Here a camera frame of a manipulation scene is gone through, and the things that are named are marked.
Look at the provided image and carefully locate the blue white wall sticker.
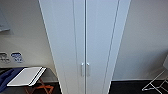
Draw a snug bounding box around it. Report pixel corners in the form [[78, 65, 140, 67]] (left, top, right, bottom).
[[9, 51, 25, 64]]

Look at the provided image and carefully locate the white wall-mounted box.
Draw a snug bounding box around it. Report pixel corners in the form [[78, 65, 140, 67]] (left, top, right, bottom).
[[0, 9, 11, 34]]

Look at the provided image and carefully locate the white flat board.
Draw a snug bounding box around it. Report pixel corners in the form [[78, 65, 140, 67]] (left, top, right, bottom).
[[6, 66, 48, 88]]

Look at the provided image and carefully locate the orange stand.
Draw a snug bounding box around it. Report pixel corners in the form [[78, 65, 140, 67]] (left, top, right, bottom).
[[24, 78, 55, 94]]

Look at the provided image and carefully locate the white wardrobe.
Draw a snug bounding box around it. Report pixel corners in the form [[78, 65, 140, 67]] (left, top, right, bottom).
[[37, 0, 133, 94]]

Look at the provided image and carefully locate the white door handle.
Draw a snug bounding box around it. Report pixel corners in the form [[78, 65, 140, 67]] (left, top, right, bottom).
[[80, 61, 86, 78], [85, 61, 91, 78]]

